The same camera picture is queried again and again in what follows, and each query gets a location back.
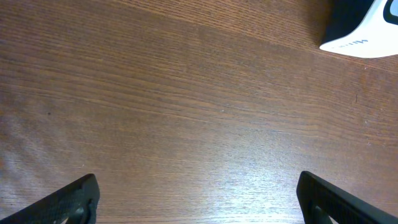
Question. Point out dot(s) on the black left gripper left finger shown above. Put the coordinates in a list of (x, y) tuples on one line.
[(75, 203)]

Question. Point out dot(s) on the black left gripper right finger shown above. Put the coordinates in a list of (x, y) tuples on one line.
[(323, 202)]

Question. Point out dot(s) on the white black barcode scanner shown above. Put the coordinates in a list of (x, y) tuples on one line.
[(362, 28)]

